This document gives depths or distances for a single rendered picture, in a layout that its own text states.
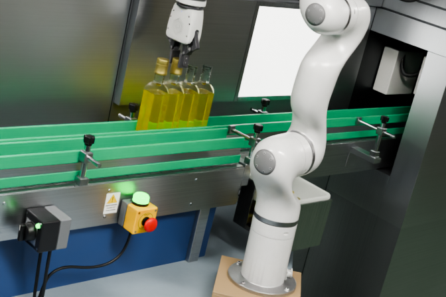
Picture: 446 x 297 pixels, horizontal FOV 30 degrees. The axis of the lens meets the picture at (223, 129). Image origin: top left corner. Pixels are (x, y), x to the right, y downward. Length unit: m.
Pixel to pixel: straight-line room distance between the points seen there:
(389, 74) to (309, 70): 1.29
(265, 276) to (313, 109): 0.47
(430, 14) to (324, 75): 1.09
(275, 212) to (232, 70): 0.68
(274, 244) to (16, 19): 0.88
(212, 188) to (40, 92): 0.56
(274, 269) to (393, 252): 1.08
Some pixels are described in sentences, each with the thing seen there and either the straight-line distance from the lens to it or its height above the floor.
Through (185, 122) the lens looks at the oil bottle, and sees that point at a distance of 2.42.
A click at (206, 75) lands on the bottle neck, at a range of 2.43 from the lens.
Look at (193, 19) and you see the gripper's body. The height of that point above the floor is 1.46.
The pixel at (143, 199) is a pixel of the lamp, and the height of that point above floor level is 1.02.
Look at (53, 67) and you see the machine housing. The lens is 2.30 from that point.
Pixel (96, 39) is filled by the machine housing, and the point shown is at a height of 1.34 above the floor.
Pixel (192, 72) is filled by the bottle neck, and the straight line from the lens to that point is 2.39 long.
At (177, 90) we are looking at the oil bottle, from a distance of 2.35.
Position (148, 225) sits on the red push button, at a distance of 2.16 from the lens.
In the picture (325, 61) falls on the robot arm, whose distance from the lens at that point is 2.06.
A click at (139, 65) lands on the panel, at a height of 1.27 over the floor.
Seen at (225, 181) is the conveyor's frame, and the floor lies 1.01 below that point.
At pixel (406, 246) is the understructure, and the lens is 3.29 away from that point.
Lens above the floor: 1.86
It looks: 17 degrees down
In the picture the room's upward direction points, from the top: 13 degrees clockwise
